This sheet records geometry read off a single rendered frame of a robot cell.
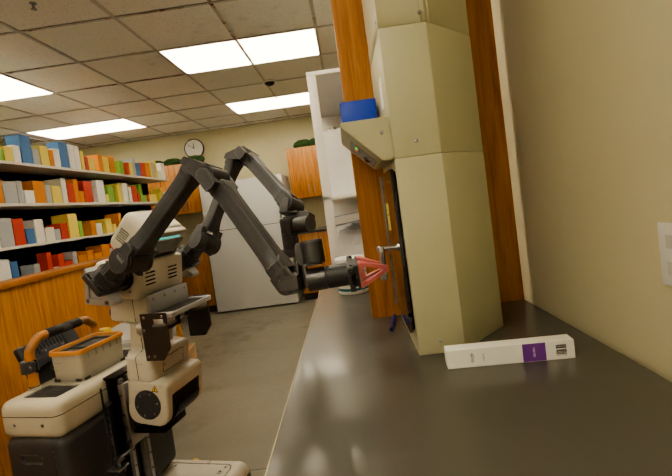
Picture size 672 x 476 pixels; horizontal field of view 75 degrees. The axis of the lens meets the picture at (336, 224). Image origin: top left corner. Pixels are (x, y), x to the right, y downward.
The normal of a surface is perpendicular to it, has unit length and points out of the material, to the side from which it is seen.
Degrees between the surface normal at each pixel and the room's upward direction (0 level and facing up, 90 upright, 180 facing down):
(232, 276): 90
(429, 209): 90
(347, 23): 90
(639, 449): 0
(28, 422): 90
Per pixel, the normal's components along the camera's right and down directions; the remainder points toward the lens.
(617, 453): -0.14, -0.99
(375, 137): -0.03, 0.06
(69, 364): -0.25, 0.12
